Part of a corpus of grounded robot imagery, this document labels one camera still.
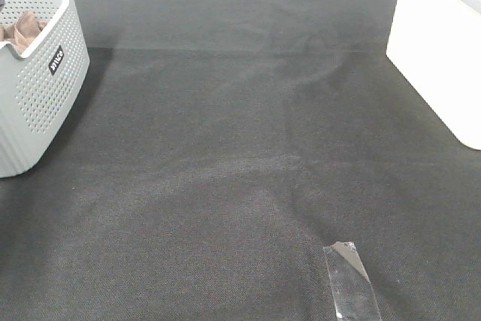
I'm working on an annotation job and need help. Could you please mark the black table cloth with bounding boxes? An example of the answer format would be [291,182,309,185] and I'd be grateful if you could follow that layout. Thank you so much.
[1,0,480,320]

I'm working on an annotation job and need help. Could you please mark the white storage box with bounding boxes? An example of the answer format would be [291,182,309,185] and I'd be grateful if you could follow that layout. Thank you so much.
[386,0,480,150]

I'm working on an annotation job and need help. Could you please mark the brown towel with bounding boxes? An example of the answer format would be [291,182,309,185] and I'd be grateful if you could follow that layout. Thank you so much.
[1,11,48,54]

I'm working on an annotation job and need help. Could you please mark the grey perforated laundry basket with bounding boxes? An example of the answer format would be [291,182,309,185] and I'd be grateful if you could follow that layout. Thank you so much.
[1,0,89,178]

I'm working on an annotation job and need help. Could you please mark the clear tape strip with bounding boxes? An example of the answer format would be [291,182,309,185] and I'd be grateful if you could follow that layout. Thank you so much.
[323,241,382,321]

